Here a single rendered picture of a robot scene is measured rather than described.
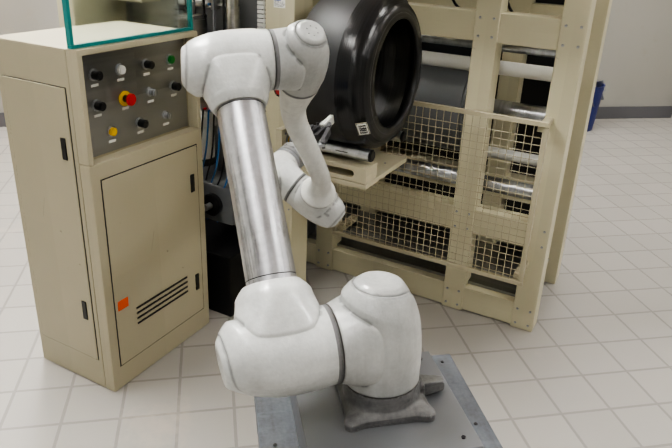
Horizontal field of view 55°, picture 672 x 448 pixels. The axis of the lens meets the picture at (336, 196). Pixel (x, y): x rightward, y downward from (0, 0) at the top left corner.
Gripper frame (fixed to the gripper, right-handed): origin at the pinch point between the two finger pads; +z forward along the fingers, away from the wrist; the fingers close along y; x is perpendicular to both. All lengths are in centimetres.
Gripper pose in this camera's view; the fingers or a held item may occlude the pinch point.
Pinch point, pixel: (327, 123)
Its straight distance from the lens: 215.8
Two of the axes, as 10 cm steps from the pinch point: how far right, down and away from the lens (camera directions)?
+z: 4.8, -5.4, 7.0
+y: -8.8, -2.1, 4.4
